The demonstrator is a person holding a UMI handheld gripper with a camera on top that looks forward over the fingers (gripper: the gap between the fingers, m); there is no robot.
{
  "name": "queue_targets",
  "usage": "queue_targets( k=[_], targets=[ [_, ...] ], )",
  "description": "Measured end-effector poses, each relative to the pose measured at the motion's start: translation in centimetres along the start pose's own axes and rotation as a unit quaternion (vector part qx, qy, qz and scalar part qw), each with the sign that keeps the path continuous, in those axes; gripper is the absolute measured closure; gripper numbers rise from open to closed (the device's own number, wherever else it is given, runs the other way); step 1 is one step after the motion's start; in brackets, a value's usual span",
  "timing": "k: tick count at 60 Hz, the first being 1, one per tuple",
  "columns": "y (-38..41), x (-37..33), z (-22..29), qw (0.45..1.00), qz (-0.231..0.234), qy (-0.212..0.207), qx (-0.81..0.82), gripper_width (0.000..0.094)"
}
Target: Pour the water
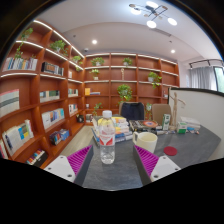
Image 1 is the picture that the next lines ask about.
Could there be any wooden wall bookshelf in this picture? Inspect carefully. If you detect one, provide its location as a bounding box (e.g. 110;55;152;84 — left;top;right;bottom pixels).
0;20;179;164

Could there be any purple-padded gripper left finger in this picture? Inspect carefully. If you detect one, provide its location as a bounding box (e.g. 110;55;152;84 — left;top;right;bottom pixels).
45;145;94;186

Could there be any black ceiling light fixture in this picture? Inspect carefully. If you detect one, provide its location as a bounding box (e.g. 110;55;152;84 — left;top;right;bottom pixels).
129;1;177;29

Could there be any wooden artist mannequin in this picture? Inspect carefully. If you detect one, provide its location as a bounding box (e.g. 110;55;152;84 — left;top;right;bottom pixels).
170;92;186;127

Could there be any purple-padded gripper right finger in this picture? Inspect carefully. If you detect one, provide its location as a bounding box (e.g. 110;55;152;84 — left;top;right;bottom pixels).
133;145;180;185

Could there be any potted plant top left shelf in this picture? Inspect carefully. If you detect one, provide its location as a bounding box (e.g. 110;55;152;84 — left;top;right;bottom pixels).
50;40;68;56

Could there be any stack of books on table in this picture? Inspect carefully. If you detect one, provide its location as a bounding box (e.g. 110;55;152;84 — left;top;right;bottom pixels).
92;116;133;144

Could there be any dark book with orange disc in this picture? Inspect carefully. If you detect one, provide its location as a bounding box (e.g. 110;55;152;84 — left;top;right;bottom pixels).
129;120;158;131

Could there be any tan chair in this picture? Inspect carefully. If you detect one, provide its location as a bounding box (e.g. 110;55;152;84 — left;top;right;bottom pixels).
152;104;171;125

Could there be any clear plastic water bottle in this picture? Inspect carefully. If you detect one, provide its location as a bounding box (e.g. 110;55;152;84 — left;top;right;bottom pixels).
99;110;115;164

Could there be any potted plant on right shelf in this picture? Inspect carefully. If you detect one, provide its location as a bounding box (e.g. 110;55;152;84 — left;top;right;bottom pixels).
148;72;162;88

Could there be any small green white box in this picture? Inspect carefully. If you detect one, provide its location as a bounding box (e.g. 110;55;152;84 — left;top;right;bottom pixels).
177;122;187;134

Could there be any grey window curtain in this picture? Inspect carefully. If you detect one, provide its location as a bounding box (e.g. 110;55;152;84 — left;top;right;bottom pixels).
190;66;216;90

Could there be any hanging green pothos plant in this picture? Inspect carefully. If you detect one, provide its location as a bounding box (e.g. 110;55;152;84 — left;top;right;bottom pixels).
117;84;132;103

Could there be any green white carton box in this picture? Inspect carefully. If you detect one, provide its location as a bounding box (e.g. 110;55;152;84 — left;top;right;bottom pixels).
162;114;171;131

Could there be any dark office chair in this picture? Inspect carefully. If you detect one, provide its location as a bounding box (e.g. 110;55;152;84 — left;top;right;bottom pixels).
119;102;144;120

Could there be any round red coaster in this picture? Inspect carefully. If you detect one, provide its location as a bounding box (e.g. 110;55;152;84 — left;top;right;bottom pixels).
164;146;177;156

